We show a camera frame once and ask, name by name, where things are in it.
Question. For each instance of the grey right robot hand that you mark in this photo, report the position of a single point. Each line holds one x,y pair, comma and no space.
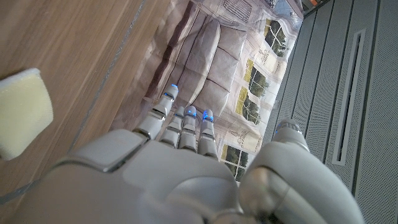
174,186

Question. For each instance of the pale yellow sponge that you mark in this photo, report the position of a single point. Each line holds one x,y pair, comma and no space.
23,115

